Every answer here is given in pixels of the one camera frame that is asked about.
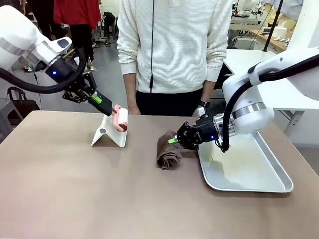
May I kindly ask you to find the black backpack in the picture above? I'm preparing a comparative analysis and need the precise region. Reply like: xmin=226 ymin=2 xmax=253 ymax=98
xmin=103 ymin=11 xmax=117 ymax=39

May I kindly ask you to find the person's left forearm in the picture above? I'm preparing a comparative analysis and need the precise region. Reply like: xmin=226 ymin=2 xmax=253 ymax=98
xmin=199 ymin=79 xmax=216 ymax=103

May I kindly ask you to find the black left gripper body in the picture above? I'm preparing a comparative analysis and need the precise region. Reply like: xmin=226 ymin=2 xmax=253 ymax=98
xmin=45 ymin=58 xmax=98 ymax=104

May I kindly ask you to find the person's right forearm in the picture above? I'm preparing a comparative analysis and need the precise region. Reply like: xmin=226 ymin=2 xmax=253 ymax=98
xmin=123 ymin=73 xmax=139 ymax=109

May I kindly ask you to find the white background table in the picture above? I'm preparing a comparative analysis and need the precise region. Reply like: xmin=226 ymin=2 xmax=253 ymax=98
xmin=221 ymin=48 xmax=285 ymax=75

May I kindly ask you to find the silver metal tray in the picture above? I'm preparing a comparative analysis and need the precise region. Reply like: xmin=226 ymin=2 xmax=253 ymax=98
xmin=198 ymin=130 xmax=294 ymax=193

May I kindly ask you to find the black stand pole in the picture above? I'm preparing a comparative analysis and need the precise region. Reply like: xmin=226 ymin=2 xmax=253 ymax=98
xmin=263 ymin=0 xmax=284 ymax=52

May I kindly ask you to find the black handbag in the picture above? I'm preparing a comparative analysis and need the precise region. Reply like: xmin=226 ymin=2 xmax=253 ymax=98
xmin=6 ymin=87 xmax=41 ymax=118

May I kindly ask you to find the person in white sweater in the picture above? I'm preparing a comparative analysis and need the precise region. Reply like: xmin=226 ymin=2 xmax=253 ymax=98
xmin=116 ymin=0 xmax=234 ymax=117

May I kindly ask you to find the grey metal stool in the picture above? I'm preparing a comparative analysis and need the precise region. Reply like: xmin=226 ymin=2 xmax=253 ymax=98
xmin=0 ymin=98 xmax=23 ymax=144

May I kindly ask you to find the white lint roller stand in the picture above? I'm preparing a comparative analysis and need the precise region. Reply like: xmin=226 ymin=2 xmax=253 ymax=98
xmin=90 ymin=115 xmax=128 ymax=147

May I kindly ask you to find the white side table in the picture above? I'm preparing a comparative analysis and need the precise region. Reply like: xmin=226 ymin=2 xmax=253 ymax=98
xmin=273 ymin=99 xmax=319 ymax=147

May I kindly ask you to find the bystander in black clothes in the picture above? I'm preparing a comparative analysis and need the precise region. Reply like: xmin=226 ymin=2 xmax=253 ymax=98
xmin=35 ymin=0 xmax=55 ymax=42

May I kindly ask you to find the brown cloth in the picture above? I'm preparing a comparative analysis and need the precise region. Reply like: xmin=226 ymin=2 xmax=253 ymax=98
xmin=156 ymin=130 xmax=183 ymax=171

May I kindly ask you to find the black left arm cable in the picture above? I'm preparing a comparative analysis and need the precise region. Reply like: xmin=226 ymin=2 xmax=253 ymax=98
xmin=0 ymin=47 xmax=87 ymax=95

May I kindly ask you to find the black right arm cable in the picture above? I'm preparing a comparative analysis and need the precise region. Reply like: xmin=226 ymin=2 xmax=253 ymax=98
xmin=215 ymin=53 xmax=319 ymax=153

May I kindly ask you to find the pink lint roller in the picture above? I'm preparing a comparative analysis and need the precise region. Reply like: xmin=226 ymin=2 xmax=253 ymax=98
xmin=111 ymin=105 xmax=130 ymax=133

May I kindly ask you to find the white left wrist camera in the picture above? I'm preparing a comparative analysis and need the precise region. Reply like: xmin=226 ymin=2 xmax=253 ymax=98
xmin=43 ymin=36 xmax=73 ymax=64

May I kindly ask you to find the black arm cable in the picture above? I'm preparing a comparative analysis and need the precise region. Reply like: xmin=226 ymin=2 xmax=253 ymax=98
xmin=0 ymin=47 xmax=87 ymax=95
xmin=215 ymin=53 xmax=319 ymax=153

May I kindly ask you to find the black earphone cord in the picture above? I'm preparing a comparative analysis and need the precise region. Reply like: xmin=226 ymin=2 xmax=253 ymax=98
xmin=149 ymin=0 xmax=157 ymax=94

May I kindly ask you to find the bystander in red top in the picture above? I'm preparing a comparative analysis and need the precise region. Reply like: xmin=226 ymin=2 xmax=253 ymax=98
xmin=53 ymin=0 xmax=102 ymax=62

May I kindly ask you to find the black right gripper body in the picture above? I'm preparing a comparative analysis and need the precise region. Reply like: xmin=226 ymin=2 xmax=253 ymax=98
xmin=176 ymin=115 xmax=218 ymax=151

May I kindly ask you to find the wooden workbench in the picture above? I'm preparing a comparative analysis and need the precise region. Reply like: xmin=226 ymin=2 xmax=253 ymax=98
xmin=249 ymin=29 xmax=293 ymax=53

